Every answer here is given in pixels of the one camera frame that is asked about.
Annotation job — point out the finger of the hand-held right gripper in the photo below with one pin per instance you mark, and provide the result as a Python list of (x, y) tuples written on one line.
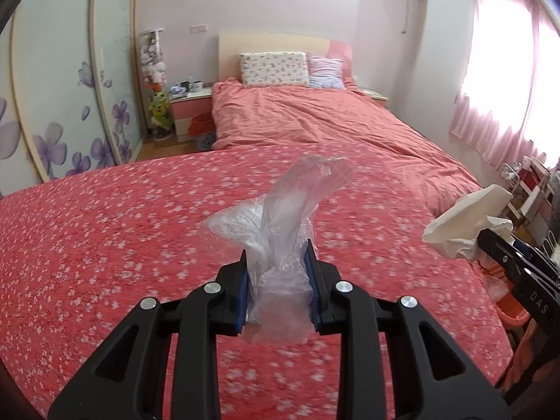
[(538, 262), (496, 245)]

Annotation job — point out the white plastic bag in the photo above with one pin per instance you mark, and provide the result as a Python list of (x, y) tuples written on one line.
[(496, 288)]

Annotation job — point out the red white shelf unit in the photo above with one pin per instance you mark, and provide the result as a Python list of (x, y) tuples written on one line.
[(536, 183)]

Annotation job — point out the wall socket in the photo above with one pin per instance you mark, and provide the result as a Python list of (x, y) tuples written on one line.
[(197, 29)]

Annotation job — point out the hanging stuffed toy column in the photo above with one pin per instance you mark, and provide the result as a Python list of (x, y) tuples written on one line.
[(155, 83)]

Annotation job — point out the cream and pink headboard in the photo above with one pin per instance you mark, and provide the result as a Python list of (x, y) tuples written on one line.
[(271, 41)]

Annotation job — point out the small red wastebasket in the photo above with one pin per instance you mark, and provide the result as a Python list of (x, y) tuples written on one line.
[(202, 129)]

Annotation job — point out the pink striped pillow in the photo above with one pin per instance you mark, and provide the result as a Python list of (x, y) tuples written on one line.
[(326, 72)]

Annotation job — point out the beige tissue paper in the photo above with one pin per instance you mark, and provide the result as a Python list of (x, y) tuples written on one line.
[(468, 214)]

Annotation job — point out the clear plastic bag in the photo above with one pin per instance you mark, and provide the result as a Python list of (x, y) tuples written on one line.
[(284, 210)]

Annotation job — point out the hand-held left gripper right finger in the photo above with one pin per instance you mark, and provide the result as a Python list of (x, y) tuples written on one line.
[(311, 288)]

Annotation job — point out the pink curtain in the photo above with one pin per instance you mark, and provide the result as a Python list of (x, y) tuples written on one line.
[(503, 74)]

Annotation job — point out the pink white nightstand with mug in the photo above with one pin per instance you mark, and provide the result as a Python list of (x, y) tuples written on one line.
[(188, 113)]

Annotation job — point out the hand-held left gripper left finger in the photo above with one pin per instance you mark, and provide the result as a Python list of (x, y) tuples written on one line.
[(241, 280)]

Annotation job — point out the red plastic laundry basket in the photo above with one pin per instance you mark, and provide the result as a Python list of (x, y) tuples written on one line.
[(514, 317)]

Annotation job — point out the white floral pillow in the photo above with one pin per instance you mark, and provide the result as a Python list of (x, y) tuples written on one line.
[(273, 70)]

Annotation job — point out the pink bed with duvet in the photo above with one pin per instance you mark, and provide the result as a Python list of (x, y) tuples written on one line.
[(328, 122)]

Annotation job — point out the floral glass sliding wardrobe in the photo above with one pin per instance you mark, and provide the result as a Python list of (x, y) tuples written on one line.
[(57, 74)]

